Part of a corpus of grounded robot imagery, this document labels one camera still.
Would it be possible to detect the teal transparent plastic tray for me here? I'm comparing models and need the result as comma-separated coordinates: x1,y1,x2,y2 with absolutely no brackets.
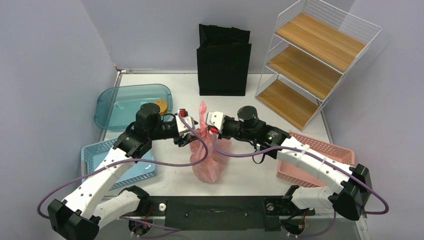
93,83,173,131

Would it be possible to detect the brown bread slice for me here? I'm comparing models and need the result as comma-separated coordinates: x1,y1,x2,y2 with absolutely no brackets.
154,98,168,116

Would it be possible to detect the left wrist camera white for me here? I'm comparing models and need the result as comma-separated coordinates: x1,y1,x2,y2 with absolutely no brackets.
175,108,197,136

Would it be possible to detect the pink plastic grocery bag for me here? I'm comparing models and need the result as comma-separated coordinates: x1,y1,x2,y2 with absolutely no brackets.
189,101,229,184

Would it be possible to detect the pink perforated plastic basket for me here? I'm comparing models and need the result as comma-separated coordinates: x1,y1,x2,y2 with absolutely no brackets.
276,131,355,188

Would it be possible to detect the black fabric grocery bag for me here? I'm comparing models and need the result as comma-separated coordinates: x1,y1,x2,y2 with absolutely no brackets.
196,24,252,96

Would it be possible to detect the white wire wooden shelf rack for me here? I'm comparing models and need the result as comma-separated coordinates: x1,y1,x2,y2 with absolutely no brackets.
255,0,382,131

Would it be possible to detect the blue perforated plastic basket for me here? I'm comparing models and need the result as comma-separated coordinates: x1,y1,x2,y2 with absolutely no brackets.
80,138,157,190

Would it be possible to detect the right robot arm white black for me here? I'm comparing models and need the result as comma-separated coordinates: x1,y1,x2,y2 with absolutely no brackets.
206,106,372,221

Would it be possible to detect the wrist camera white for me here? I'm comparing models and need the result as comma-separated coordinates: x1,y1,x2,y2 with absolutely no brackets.
205,111,225,134
175,108,197,136

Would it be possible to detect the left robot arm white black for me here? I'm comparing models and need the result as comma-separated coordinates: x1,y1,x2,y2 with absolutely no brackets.
47,103,197,240

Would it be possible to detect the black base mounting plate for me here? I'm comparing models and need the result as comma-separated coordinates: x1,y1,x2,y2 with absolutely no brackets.
126,196,301,232

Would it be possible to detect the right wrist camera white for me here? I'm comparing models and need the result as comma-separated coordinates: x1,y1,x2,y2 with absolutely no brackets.
205,111,225,134

